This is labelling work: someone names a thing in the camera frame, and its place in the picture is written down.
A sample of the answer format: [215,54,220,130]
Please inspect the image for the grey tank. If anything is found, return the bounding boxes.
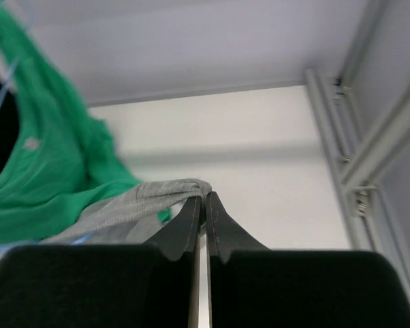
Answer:
[40,179,212,245]

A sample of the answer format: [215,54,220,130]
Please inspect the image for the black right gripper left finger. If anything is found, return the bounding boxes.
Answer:
[143,197,202,262]

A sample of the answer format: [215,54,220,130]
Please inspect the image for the aluminium frame right struts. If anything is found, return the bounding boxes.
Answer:
[304,1,410,300]

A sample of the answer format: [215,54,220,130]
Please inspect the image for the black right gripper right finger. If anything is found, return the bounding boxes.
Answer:
[206,191,269,263]

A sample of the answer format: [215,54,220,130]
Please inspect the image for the green tank top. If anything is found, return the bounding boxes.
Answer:
[0,0,172,244]

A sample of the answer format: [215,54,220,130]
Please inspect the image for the black tank top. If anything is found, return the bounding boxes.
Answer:
[0,91,20,173]

